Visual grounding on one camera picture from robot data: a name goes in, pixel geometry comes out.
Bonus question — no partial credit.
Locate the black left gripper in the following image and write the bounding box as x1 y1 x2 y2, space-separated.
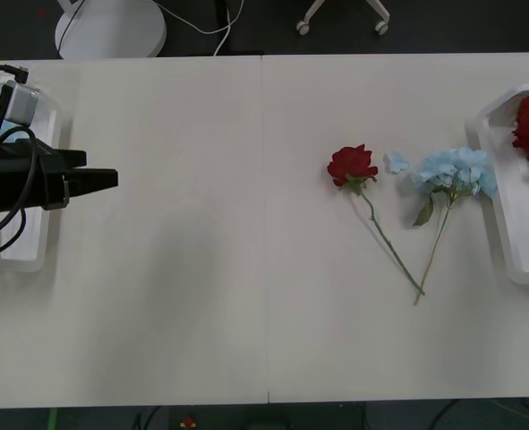
0 142 119 214

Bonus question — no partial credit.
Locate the white round stand base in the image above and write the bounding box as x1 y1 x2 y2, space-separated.
54 0 166 59

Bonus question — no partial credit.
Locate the white chair base with castors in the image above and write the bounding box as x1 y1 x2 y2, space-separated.
295 0 391 38

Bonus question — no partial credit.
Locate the pale blue flower with leaf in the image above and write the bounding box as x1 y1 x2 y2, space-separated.
409 147 499 306

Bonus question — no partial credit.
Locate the red rose with bare stem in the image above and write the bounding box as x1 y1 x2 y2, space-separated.
327 143 426 297

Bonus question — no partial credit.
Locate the white cable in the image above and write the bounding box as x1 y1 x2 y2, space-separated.
156 0 247 57

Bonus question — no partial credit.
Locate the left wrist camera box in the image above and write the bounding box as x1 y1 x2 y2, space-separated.
2 82 40 125

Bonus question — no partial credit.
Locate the loose pale blue petal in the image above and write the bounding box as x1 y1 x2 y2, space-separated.
383 150 410 176

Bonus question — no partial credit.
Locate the shallow white box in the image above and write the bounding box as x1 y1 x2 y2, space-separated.
465 83 529 286
0 73 63 273

